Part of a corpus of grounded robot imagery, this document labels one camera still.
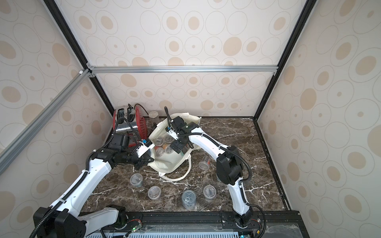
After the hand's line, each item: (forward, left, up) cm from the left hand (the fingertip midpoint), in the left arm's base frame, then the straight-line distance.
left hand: (155, 158), depth 76 cm
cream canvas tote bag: (+3, -6, -14) cm, 16 cm away
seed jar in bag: (+21, -3, -13) cm, 25 cm away
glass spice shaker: (+34, +8, -7) cm, 36 cm away
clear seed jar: (-13, +1, -13) cm, 19 cm away
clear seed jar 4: (-6, +12, -13) cm, 19 cm away
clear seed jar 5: (+4, -27, -14) cm, 30 cm away
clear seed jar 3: (-13, -28, -13) cm, 34 cm away
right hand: (+16, -15, -7) cm, 23 cm away
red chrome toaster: (+26, +20, -1) cm, 33 cm away
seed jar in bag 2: (+11, +2, -13) cm, 18 cm away
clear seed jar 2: (-17, -17, -11) cm, 27 cm away
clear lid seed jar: (+19, +3, -12) cm, 23 cm away
